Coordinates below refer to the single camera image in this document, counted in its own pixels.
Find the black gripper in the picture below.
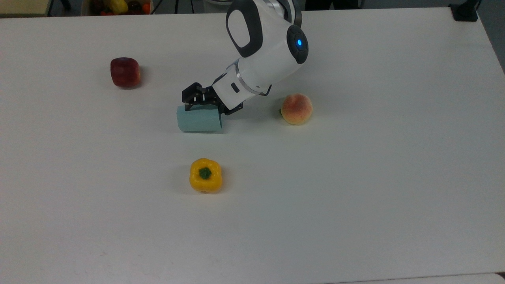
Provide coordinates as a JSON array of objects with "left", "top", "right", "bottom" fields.
[{"left": 181, "top": 82, "right": 244, "bottom": 116}]

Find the light blue faceted mug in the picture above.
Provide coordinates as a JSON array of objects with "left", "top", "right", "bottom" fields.
[{"left": 176, "top": 103, "right": 224, "bottom": 133}]

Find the yellow toy bell pepper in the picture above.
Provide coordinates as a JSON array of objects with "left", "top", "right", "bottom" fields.
[{"left": 189, "top": 158, "right": 223, "bottom": 194}]

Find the toy peach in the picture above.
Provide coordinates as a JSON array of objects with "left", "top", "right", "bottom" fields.
[{"left": 280, "top": 93, "right": 314, "bottom": 126}]

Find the red toy apple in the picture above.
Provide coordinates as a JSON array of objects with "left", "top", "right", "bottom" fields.
[{"left": 110, "top": 57, "right": 141, "bottom": 88}]

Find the box of toy fruit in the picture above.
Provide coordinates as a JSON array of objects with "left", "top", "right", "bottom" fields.
[{"left": 81, "top": 0, "right": 153, "bottom": 16}]

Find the black bulky object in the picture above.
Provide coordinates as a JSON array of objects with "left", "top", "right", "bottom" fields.
[{"left": 305, "top": 0, "right": 360, "bottom": 11}]

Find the wooden board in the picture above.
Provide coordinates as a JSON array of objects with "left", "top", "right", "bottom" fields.
[{"left": 0, "top": 0, "right": 52, "bottom": 18}]

